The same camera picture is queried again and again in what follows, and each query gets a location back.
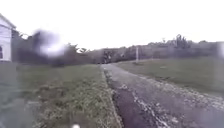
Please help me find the white wooden building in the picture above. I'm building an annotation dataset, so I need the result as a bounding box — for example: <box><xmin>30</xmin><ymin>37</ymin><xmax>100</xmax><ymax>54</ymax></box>
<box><xmin>0</xmin><ymin>13</ymin><xmax>18</xmax><ymax>63</ymax></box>

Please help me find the grey gravel path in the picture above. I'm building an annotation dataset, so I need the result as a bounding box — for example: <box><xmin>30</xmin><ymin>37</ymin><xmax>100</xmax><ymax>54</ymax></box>
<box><xmin>99</xmin><ymin>62</ymin><xmax>224</xmax><ymax>128</ymax></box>

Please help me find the row of trees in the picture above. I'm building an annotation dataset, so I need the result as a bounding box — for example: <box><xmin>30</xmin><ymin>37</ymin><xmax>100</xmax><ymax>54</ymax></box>
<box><xmin>11</xmin><ymin>29</ymin><xmax>224</xmax><ymax>66</ymax></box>

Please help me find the white pole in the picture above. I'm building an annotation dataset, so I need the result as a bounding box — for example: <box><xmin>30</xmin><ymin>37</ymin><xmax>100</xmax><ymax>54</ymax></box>
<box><xmin>134</xmin><ymin>45</ymin><xmax>140</xmax><ymax>64</ymax></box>

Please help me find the green grass lawn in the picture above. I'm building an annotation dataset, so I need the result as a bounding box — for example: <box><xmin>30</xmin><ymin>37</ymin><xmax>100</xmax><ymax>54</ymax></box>
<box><xmin>0</xmin><ymin>62</ymin><xmax>123</xmax><ymax>128</ymax></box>

